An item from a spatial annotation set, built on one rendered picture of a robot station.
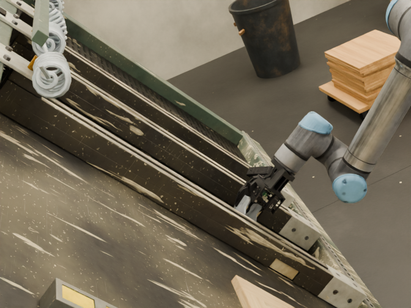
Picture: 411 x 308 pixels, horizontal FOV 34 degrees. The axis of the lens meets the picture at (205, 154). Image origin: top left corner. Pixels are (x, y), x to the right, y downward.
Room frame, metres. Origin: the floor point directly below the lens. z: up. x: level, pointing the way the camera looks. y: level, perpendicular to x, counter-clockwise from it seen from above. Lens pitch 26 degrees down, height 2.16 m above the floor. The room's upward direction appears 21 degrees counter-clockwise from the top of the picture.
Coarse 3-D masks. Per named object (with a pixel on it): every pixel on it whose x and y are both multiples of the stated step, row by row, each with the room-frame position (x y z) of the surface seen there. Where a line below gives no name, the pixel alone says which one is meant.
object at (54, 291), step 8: (56, 280) 0.76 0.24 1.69; (48, 288) 0.77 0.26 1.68; (56, 288) 0.75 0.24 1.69; (72, 288) 0.77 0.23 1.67; (48, 296) 0.75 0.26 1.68; (56, 296) 0.73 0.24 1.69; (88, 296) 0.77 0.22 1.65; (40, 304) 0.75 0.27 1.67; (48, 304) 0.73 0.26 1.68; (56, 304) 0.72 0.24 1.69; (64, 304) 0.72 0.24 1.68; (72, 304) 0.73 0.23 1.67; (96, 304) 0.76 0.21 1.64; (104, 304) 0.77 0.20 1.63
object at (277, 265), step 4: (276, 260) 1.39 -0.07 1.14; (272, 264) 1.39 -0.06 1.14; (276, 264) 1.39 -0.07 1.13; (280, 264) 1.39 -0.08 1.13; (284, 264) 1.39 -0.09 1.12; (272, 268) 1.39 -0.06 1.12; (276, 268) 1.39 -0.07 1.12; (280, 268) 1.39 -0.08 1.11; (284, 268) 1.39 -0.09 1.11; (288, 268) 1.39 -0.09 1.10; (292, 268) 1.39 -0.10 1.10; (280, 272) 1.39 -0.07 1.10; (284, 272) 1.39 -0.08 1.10; (288, 272) 1.39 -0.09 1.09; (292, 272) 1.39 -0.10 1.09; (296, 272) 1.39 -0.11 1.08; (288, 276) 1.39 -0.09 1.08; (292, 276) 1.39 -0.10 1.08
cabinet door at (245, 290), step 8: (232, 280) 1.17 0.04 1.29; (240, 280) 1.16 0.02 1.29; (240, 288) 1.13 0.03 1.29; (248, 288) 1.14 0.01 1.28; (256, 288) 1.17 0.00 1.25; (240, 296) 1.11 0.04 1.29; (248, 296) 1.11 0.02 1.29; (256, 296) 1.13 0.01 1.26; (264, 296) 1.15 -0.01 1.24; (272, 296) 1.17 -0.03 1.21; (248, 304) 1.07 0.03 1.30; (256, 304) 1.09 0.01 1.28; (264, 304) 1.11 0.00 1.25; (272, 304) 1.13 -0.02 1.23; (280, 304) 1.16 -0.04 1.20; (288, 304) 1.18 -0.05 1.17
